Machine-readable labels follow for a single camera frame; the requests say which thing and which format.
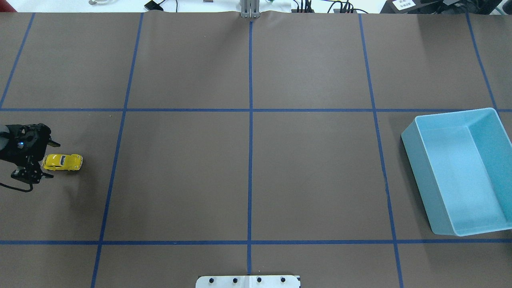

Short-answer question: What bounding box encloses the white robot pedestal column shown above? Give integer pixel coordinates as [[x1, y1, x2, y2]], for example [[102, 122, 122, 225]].
[[195, 275, 301, 288]]

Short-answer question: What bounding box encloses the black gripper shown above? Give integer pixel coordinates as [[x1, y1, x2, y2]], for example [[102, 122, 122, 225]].
[[0, 123, 61, 184]]

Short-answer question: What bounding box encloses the aluminium frame post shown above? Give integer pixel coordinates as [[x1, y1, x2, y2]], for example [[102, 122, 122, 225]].
[[240, 0, 261, 19]]

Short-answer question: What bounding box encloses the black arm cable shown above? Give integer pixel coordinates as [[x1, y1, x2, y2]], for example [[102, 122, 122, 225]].
[[0, 180, 34, 193]]

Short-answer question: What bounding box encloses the yellow beetle toy car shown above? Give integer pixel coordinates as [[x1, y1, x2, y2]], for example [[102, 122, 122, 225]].
[[42, 154, 84, 171]]

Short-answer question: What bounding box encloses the light blue plastic bin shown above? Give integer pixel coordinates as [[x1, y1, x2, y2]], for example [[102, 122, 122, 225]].
[[402, 108, 512, 237]]

